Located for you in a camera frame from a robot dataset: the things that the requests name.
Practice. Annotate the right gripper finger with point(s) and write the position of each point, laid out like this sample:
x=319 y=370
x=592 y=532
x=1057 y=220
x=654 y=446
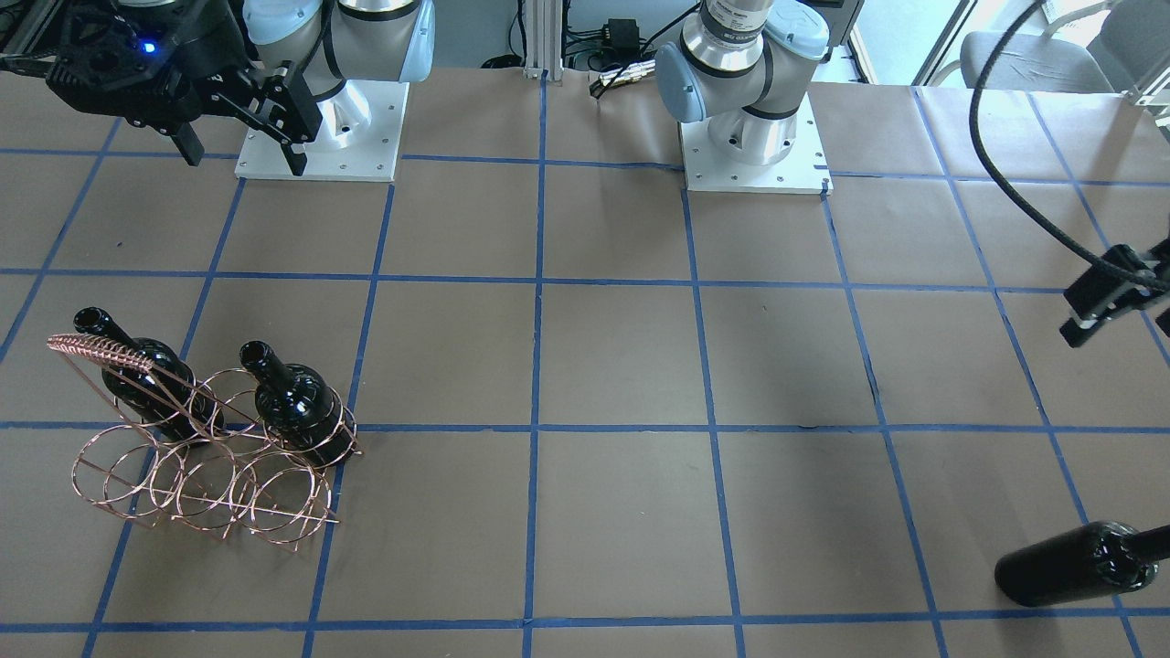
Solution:
x=189 y=146
x=277 y=103

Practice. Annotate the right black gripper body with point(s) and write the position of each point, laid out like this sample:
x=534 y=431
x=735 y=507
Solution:
x=212 y=46

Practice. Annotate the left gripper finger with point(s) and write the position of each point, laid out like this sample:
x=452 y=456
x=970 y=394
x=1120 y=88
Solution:
x=1096 y=298

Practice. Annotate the dark wine bottle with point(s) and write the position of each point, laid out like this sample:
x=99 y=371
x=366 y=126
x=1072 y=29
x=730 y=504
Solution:
x=1099 y=559

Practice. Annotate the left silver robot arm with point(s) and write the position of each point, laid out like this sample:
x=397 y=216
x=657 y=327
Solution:
x=736 y=79

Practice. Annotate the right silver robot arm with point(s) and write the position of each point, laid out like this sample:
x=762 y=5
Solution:
x=320 y=85

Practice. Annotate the dark basket bottle front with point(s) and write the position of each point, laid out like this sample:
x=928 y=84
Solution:
x=298 y=408

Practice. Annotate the grey office chair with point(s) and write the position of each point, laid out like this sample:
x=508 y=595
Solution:
x=1132 y=41

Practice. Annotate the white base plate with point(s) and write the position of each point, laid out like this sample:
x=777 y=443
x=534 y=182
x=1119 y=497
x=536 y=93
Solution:
x=737 y=152
x=358 y=140

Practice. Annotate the dark basket bottle near handle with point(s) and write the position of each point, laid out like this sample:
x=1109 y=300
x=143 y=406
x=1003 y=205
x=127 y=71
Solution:
x=163 y=397

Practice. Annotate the aluminium frame post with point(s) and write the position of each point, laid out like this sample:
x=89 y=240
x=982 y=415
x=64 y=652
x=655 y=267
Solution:
x=542 y=40

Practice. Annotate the copper wire wine basket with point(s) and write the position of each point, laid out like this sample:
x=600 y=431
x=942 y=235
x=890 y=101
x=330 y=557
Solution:
x=235 y=479

